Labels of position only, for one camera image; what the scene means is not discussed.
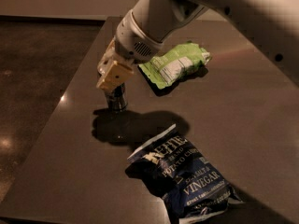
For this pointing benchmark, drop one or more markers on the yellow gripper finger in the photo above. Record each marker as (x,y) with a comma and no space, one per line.
(112,74)
(106,59)

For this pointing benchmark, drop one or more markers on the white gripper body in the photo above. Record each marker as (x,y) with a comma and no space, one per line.
(132,42)

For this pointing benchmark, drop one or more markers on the silver redbull can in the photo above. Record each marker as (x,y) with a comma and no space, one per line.
(116,100)

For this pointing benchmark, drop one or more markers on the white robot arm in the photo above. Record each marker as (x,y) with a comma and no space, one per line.
(272,26)

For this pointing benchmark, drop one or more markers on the green chip bag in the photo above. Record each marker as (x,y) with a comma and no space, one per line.
(181,61)

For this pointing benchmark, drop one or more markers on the blue kettle chip bag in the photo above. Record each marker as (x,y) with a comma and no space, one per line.
(173,169)

